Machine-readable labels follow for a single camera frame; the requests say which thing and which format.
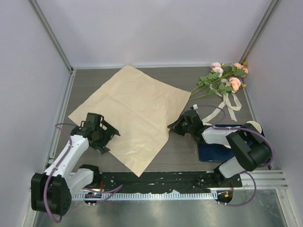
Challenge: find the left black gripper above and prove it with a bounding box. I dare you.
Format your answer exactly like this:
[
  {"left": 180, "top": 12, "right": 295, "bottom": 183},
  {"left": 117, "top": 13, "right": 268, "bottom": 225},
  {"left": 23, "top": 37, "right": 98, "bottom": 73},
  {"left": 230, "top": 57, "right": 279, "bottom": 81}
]
[{"left": 91, "top": 120, "right": 119, "bottom": 154}]

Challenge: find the orange beige wrapping paper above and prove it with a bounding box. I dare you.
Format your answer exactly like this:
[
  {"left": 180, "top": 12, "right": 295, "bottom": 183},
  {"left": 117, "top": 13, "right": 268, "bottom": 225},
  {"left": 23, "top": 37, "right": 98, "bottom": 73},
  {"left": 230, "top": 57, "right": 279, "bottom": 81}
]
[{"left": 69, "top": 65, "right": 190, "bottom": 176}]

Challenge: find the light pink fake flower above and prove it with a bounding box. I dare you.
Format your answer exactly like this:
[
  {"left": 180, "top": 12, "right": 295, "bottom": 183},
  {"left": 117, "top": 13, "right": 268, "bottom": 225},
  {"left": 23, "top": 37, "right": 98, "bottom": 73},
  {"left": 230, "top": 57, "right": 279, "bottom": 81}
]
[{"left": 191, "top": 62, "right": 225, "bottom": 95}]

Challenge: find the peach fake flower with buds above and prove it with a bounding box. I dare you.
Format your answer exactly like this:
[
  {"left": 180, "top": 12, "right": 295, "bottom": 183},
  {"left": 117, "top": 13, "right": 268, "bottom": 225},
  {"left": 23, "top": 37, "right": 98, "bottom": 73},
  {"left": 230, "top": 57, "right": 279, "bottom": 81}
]
[{"left": 212, "top": 61, "right": 249, "bottom": 83}]

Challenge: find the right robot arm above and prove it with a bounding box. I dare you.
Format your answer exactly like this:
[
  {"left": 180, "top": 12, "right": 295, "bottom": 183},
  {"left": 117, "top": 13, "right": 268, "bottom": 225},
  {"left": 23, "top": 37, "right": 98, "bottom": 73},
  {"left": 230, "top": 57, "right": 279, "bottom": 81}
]
[{"left": 168, "top": 108, "right": 275, "bottom": 187}]

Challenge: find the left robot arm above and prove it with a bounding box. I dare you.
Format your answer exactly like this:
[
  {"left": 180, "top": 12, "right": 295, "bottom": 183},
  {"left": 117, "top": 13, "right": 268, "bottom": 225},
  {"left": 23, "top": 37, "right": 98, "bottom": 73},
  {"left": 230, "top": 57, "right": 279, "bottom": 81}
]
[{"left": 30, "top": 113, "right": 120, "bottom": 218}]

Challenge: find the dark blue mat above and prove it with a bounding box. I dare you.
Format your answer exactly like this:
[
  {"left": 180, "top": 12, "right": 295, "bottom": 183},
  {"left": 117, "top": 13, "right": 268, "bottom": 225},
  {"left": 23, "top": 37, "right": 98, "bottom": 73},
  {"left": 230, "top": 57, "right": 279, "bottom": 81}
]
[{"left": 197, "top": 124, "right": 272, "bottom": 164}]

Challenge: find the cream ribbon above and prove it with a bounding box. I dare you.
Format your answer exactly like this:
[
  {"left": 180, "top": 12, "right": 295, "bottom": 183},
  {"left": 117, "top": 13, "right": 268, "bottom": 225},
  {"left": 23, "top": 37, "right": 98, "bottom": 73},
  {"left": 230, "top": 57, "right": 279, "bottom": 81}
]
[{"left": 214, "top": 77, "right": 242, "bottom": 122}]

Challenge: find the pink mug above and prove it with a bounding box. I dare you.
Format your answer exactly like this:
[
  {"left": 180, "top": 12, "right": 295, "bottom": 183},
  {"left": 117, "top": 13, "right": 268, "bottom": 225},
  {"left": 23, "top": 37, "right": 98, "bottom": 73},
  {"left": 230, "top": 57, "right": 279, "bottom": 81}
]
[{"left": 246, "top": 121, "right": 262, "bottom": 134}]

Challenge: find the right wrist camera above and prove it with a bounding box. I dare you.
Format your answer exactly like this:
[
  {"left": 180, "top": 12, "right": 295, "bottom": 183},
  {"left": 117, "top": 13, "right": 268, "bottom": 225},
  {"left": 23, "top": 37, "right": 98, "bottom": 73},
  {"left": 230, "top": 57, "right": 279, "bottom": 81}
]
[{"left": 190, "top": 104, "right": 198, "bottom": 111}]

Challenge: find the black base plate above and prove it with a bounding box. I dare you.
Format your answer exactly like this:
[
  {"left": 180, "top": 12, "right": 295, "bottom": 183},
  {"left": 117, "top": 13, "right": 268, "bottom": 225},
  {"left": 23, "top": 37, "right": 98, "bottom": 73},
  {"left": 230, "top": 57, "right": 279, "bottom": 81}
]
[{"left": 99, "top": 171, "right": 242, "bottom": 194}]

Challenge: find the white slotted cable duct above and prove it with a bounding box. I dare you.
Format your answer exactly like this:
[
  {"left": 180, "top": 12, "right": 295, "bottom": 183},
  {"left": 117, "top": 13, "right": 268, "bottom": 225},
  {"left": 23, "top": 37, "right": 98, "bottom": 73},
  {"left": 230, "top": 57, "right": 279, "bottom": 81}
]
[{"left": 72, "top": 191, "right": 217, "bottom": 201}]

